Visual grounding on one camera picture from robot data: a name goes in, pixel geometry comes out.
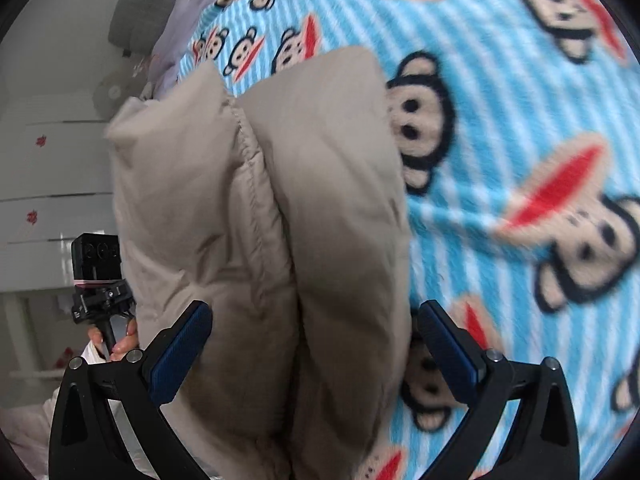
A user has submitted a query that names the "round white fan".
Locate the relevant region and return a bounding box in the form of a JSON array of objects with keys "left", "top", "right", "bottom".
[{"left": 92, "top": 65, "right": 148, "bottom": 120}]

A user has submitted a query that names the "blue monkey print blanket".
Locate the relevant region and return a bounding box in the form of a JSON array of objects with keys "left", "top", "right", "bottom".
[{"left": 177, "top": 0, "right": 639, "bottom": 479}]

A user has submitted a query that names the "beige puffer jacket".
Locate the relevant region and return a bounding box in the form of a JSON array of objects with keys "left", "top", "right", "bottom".
[{"left": 106, "top": 47, "right": 410, "bottom": 479}]

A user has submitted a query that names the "grey quilted headboard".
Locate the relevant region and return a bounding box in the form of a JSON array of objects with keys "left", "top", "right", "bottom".
[{"left": 107, "top": 0, "right": 176, "bottom": 55}]

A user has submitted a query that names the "lavender bed sheet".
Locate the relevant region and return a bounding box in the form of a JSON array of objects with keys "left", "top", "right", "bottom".
[{"left": 148, "top": 0, "right": 215, "bottom": 100}]

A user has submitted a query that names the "white drawer cabinet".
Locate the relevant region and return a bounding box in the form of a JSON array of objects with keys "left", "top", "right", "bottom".
[{"left": 1, "top": 92, "right": 116, "bottom": 292}]

